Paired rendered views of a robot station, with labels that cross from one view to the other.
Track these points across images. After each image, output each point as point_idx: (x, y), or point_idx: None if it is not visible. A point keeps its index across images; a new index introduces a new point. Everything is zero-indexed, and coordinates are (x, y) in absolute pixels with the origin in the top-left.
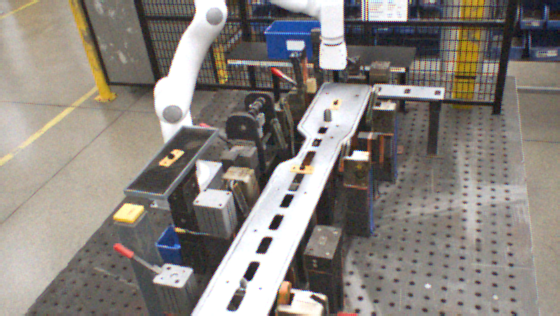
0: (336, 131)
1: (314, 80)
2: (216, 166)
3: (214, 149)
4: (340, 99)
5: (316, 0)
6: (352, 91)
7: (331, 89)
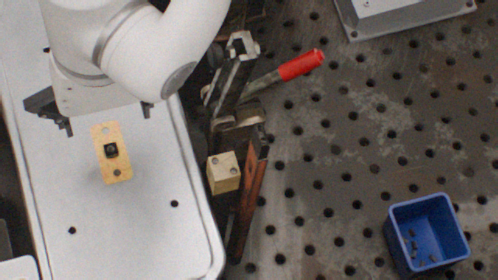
0: (34, 24)
1: (211, 168)
2: (362, 2)
3: (480, 135)
4: (110, 180)
5: (171, 0)
6: (100, 249)
7: (176, 234)
